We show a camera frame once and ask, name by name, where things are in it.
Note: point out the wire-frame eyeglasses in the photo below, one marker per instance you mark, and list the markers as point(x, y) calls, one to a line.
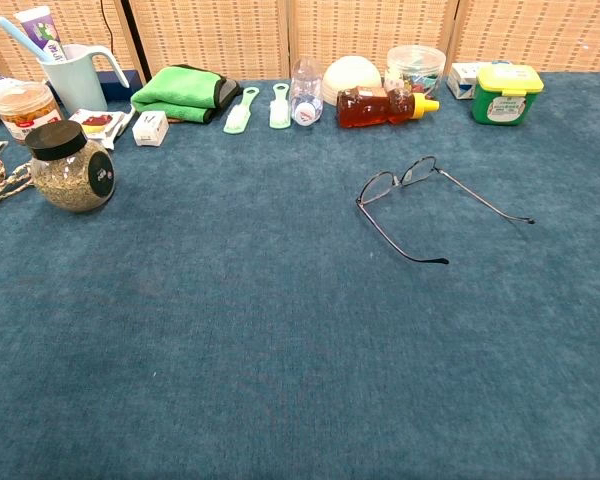
point(377, 186)

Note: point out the clear plastic water bottle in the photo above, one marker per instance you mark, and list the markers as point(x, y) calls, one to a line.
point(305, 100)

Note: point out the honey bottle with yellow cap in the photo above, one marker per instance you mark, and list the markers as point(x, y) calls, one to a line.
point(370, 110)

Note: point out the upturned cream bowl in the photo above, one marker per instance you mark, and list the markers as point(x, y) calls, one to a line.
point(350, 75)

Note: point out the small white cardboard box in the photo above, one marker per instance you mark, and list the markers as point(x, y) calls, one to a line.
point(150, 129)

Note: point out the folded green grey towel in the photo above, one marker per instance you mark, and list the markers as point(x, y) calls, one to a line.
point(180, 90)

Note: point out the clear jar of binder clips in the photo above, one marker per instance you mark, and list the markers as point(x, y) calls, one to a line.
point(415, 65)

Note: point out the bamboo folding screen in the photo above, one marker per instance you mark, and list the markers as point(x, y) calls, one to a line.
point(370, 35)

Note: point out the white blue milk carton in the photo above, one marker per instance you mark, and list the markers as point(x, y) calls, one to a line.
point(460, 82)

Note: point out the white cake snack packet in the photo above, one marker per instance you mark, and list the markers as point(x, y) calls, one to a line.
point(97, 122)

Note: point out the glass jar with black lid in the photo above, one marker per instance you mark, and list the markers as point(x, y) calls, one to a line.
point(65, 180)

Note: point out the green tub with yellow lid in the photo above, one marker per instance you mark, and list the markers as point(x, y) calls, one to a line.
point(502, 105)

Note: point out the black tripod pole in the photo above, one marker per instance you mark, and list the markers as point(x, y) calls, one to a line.
point(130, 30)

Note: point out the light blue plastic mug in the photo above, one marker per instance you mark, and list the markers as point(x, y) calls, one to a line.
point(75, 85)

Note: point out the clear snack jar red label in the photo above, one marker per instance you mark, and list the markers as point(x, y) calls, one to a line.
point(25, 107)

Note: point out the purple white toothpaste tube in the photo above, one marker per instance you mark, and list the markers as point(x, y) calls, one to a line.
point(42, 30)

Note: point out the light blue toothbrush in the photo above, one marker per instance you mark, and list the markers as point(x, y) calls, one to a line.
point(20, 37)

